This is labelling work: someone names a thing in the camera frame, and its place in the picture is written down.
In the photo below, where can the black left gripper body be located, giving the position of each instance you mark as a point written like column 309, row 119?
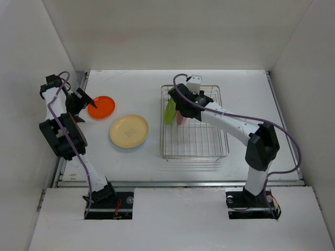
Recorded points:
column 74, row 104

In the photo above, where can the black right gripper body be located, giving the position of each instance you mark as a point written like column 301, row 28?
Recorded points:
column 181, row 111

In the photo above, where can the pink plate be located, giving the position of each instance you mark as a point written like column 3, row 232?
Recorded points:
column 181, row 120

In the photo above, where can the orange translucent plate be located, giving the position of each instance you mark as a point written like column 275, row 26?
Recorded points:
column 105, row 106

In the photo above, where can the beige plate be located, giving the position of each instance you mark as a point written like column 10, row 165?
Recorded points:
column 129, row 131

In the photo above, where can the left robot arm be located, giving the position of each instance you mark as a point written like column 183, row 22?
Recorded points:
column 63, row 134

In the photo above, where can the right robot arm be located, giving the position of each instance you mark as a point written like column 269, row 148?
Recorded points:
column 259, row 138

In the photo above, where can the green plate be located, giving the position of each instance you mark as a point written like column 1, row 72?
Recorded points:
column 170, row 111

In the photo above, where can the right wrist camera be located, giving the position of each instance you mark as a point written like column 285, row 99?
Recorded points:
column 193, row 83

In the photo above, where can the wire dish rack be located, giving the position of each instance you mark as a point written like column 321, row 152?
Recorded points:
column 193, row 140

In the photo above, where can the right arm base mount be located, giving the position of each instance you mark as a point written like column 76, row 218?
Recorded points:
column 244, row 205

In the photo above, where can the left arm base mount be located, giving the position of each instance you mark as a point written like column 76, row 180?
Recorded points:
column 119, row 207

